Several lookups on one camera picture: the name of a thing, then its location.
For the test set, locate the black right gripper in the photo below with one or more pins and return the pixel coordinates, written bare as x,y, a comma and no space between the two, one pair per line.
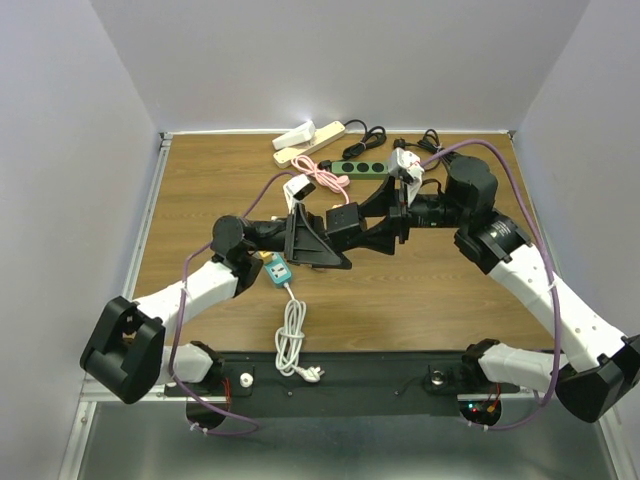
378,238

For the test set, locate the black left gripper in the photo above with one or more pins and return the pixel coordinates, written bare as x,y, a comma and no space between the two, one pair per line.
306,245

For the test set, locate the black charger block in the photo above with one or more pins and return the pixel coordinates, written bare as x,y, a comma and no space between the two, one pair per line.
344,222

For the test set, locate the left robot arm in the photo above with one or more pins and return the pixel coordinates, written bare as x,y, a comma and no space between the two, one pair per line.
135,344

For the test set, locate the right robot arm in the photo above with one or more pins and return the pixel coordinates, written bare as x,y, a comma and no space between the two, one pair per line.
593,364

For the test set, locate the small yellow plug adapter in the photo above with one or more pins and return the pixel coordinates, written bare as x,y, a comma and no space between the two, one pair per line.
266,256

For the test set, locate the teal travel adapter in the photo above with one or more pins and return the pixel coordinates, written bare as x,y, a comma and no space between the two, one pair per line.
278,271

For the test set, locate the green power strip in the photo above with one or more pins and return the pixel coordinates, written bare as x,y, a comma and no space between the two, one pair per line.
359,170

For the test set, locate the cream power strip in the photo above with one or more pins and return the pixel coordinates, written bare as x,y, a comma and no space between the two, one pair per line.
324,136

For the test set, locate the white wedge adapter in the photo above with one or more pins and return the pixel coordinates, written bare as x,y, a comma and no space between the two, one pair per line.
301,134

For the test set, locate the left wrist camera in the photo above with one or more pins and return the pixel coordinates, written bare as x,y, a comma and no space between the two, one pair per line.
297,189

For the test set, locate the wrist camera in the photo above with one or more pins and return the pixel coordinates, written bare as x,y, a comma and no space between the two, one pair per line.
406,166
297,189

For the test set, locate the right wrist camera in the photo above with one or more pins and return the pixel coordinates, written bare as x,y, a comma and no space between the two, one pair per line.
406,166

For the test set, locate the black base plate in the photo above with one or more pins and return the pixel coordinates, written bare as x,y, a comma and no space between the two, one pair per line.
372,383

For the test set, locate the aluminium frame rail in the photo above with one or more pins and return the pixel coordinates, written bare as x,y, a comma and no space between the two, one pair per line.
86,408

